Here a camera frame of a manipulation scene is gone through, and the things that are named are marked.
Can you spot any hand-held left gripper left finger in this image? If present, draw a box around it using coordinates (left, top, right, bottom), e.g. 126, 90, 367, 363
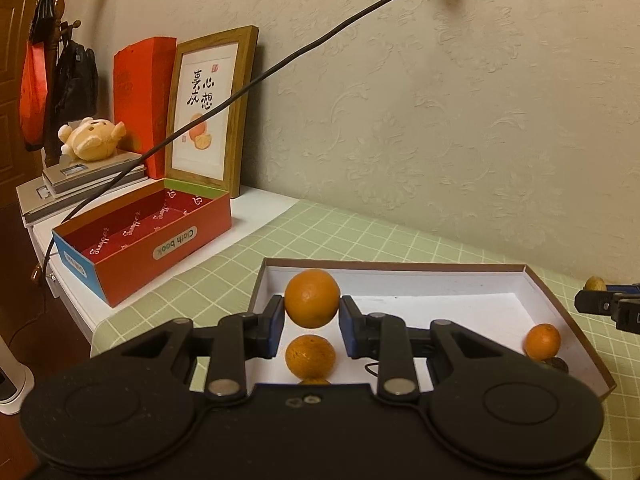
117, 295, 287, 401

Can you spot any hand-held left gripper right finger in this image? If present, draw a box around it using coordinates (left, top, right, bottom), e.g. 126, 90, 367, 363
337, 295, 506, 403

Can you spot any orange tangerine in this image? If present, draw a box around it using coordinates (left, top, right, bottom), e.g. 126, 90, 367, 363
284, 268, 342, 330
285, 335, 335, 380
524, 323, 561, 361

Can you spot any shallow brown cardboard box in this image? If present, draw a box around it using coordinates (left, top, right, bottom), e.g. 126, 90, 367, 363
190, 257, 617, 401

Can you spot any red cardboard box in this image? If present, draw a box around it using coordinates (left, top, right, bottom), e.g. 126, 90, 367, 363
51, 178, 233, 308

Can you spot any small grey digital scale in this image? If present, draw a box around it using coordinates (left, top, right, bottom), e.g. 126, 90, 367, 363
42, 149, 148, 196

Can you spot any large grey digital scale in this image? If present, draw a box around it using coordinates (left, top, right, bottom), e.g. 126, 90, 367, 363
16, 175, 148, 225

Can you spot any beige plush toy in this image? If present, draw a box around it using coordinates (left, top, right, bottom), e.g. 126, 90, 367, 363
57, 116, 127, 162

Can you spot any red paper bag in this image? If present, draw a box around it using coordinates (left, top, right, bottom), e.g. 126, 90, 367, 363
112, 36, 180, 181

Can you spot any white appliance base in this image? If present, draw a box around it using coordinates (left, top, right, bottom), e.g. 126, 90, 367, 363
0, 355, 35, 416

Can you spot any black backpack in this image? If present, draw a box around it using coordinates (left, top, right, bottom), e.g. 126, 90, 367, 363
52, 40, 99, 123

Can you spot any red hanging bag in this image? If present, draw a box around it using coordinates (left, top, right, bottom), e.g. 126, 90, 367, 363
19, 40, 51, 152

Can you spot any wooden coat rack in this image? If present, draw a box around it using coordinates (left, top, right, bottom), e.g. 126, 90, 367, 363
30, 0, 81, 168

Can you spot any brown wooden door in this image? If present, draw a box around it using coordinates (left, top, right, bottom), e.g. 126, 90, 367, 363
0, 0, 51, 206

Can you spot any small black hanging bag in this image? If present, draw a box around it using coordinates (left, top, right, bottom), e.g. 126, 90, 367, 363
28, 0, 56, 46

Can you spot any wooden picture frame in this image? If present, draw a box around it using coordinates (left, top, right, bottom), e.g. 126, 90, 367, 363
164, 25, 259, 200

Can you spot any black power cable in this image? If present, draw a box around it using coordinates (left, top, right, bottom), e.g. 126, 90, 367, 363
31, 0, 453, 286

